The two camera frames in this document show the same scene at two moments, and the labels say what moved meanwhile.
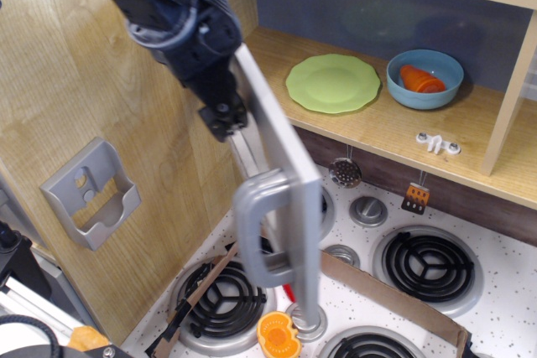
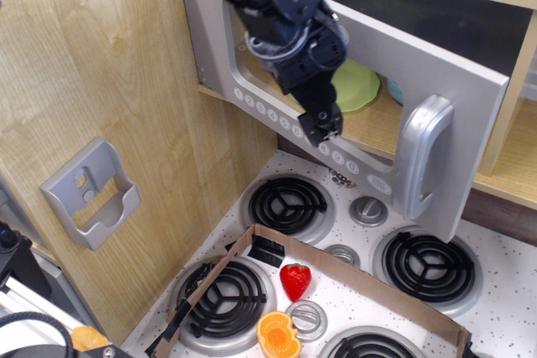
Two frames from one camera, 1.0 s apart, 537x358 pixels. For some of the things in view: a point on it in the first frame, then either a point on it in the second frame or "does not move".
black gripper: x=196 y=39 → x=304 y=54
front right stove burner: x=372 y=342 does not move
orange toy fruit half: x=276 y=334 does not move
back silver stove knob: x=368 y=212 does not move
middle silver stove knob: x=344 y=253 does not move
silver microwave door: x=278 y=210 → x=450 y=107
